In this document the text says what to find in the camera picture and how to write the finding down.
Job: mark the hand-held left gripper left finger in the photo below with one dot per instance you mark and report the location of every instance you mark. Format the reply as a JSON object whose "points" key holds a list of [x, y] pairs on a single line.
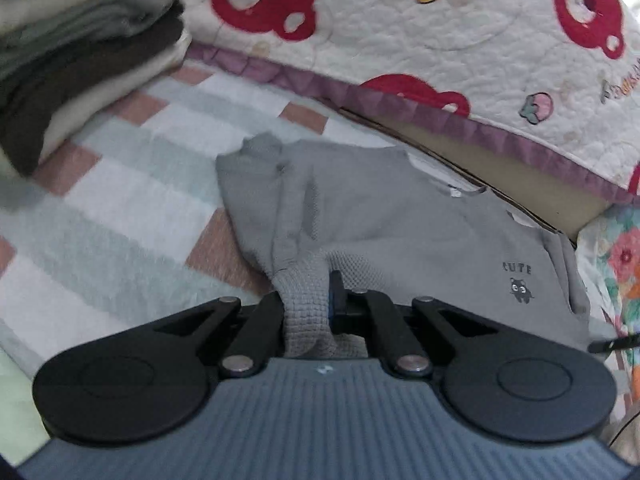
{"points": [[265, 320]]}

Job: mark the light green cloth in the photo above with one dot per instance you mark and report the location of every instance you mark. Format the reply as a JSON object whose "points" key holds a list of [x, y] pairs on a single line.
{"points": [[20, 400]]}

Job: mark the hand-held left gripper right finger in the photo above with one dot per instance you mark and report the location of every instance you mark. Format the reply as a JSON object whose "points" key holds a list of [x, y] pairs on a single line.
{"points": [[332, 305]]}

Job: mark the beige bed frame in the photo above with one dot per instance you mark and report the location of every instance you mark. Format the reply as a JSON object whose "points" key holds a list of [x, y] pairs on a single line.
{"points": [[550, 195]]}

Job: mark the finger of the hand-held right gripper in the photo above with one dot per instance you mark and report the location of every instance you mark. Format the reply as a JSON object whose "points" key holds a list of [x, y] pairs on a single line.
{"points": [[615, 344]]}

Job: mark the stack of folded clothes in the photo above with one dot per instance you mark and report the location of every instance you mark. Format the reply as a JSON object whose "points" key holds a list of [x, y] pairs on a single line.
{"points": [[75, 60]]}

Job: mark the bear print quilt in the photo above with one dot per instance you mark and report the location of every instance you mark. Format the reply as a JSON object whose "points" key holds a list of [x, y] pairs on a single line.
{"points": [[450, 25]]}

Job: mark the grey knit sweater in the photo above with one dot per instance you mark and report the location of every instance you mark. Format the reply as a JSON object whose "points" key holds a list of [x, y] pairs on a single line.
{"points": [[400, 210]]}

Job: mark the floral cloth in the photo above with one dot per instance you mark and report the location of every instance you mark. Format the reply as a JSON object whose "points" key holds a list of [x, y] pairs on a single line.
{"points": [[620, 260]]}

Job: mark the checkered floor rug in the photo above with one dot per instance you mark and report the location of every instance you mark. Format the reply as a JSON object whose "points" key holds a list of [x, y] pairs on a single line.
{"points": [[125, 160]]}

